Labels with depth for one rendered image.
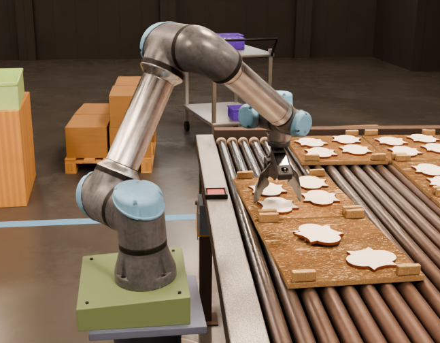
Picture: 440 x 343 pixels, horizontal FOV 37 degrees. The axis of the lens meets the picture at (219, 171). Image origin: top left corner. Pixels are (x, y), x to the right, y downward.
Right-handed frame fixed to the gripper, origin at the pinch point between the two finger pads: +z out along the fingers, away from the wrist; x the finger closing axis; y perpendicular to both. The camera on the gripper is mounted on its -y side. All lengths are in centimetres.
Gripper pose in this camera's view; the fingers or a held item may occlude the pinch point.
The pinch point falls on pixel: (277, 203)
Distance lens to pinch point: 208.3
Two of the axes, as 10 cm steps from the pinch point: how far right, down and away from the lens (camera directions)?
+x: -9.9, 0.3, -1.3
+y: -1.4, -2.8, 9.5
